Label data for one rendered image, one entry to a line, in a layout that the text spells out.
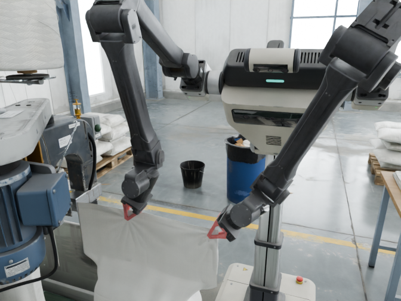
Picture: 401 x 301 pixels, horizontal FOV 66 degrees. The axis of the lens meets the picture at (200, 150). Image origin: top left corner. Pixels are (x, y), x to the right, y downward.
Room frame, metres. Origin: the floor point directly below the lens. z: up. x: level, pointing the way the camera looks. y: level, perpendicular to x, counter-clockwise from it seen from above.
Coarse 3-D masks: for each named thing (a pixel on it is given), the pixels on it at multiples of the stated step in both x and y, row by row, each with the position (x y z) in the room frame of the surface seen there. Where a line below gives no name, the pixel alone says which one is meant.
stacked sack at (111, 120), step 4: (88, 112) 4.54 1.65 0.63; (92, 112) 4.58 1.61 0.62; (100, 116) 4.29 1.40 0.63; (104, 116) 4.28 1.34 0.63; (108, 116) 4.29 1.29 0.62; (112, 116) 4.31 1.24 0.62; (116, 116) 4.33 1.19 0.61; (120, 116) 4.40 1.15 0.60; (100, 120) 4.16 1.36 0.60; (104, 120) 4.14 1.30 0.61; (108, 120) 4.15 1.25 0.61; (112, 120) 4.19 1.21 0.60; (116, 120) 4.27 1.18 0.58; (120, 120) 4.34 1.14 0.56; (124, 120) 4.44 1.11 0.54; (108, 124) 4.09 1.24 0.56; (112, 124) 4.12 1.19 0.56; (116, 124) 4.24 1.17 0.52
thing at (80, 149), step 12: (60, 120) 1.03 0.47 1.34; (72, 120) 1.03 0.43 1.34; (84, 120) 1.08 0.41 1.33; (48, 132) 0.92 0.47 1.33; (60, 132) 0.97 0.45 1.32; (72, 132) 1.02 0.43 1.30; (84, 132) 1.07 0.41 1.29; (48, 144) 0.92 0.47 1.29; (72, 144) 1.01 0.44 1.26; (84, 144) 1.06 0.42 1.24; (60, 156) 0.95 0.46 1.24; (72, 156) 1.04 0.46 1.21; (84, 156) 1.06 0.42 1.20; (72, 168) 1.06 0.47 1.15; (84, 168) 1.05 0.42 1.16; (72, 180) 1.06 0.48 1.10; (84, 180) 1.05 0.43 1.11; (96, 180) 1.10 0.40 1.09
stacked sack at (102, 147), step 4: (96, 144) 3.77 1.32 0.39; (100, 144) 3.78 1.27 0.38; (104, 144) 3.81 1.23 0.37; (108, 144) 3.84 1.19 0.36; (100, 148) 3.69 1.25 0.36; (104, 148) 3.75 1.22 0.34; (108, 148) 3.81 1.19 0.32; (112, 148) 3.92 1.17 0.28; (100, 152) 3.65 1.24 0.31; (104, 152) 3.76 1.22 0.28; (64, 160) 3.42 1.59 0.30
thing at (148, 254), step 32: (96, 224) 0.92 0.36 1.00; (128, 224) 0.88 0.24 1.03; (160, 224) 0.84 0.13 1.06; (96, 256) 0.93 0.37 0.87; (128, 256) 0.89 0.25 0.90; (160, 256) 0.84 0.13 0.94; (192, 256) 0.80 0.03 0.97; (96, 288) 0.87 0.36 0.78; (128, 288) 0.83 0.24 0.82; (160, 288) 0.80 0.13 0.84; (192, 288) 0.78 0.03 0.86
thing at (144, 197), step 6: (144, 192) 0.84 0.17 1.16; (126, 198) 0.84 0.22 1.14; (132, 198) 0.85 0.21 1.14; (138, 198) 0.84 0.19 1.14; (144, 198) 0.85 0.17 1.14; (150, 198) 0.90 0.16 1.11; (132, 204) 0.83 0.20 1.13; (138, 204) 0.84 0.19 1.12; (144, 204) 0.85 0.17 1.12; (138, 210) 0.82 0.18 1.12
